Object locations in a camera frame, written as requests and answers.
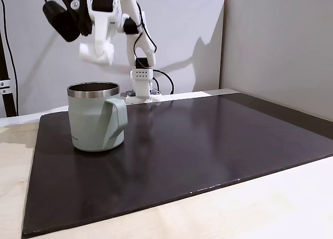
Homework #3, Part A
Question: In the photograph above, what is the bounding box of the sage green steel mug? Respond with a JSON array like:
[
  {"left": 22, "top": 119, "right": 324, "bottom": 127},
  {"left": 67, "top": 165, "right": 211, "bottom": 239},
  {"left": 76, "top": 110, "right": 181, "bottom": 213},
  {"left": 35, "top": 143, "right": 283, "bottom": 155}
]
[{"left": 67, "top": 81, "right": 129, "bottom": 153}]

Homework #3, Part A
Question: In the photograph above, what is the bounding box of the black stand pole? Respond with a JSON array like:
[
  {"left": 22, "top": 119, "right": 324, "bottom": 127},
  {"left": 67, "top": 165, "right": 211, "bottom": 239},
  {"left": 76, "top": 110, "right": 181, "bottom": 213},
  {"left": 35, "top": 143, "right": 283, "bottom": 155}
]
[{"left": 0, "top": 30, "right": 18, "bottom": 118}]

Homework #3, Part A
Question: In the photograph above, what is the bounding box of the black table mat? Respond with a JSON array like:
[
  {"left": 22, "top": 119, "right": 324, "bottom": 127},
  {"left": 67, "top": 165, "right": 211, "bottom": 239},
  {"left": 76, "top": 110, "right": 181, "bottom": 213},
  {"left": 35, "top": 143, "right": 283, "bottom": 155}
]
[{"left": 21, "top": 92, "right": 333, "bottom": 237}]

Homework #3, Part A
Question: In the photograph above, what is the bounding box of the black camera box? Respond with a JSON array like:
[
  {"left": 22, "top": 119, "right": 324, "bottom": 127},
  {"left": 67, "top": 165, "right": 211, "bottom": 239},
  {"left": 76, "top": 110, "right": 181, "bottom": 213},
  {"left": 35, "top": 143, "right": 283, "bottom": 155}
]
[{"left": 42, "top": 0, "right": 92, "bottom": 43}]

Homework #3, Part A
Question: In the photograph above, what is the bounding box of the black base power cable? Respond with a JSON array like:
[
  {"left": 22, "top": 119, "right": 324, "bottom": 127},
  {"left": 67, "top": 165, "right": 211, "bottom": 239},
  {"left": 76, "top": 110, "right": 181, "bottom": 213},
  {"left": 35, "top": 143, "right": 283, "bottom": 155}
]
[{"left": 151, "top": 69, "right": 175, "bottom": 95}]

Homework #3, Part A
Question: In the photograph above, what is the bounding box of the black hanging cable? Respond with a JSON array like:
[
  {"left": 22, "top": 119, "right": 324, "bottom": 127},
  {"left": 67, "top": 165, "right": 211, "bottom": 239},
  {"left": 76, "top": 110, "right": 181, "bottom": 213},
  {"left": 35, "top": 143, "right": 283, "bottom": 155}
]
[{"left": 0, "top": 0, "right": 19, "bottom": 115}]

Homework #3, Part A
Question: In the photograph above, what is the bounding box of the white stand bracket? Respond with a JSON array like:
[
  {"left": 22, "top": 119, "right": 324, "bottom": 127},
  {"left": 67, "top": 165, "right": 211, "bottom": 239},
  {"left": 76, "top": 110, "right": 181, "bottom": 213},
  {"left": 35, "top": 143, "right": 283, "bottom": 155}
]
[{"left": 0, "top": 79, "right": 11, "bottom": 94}]

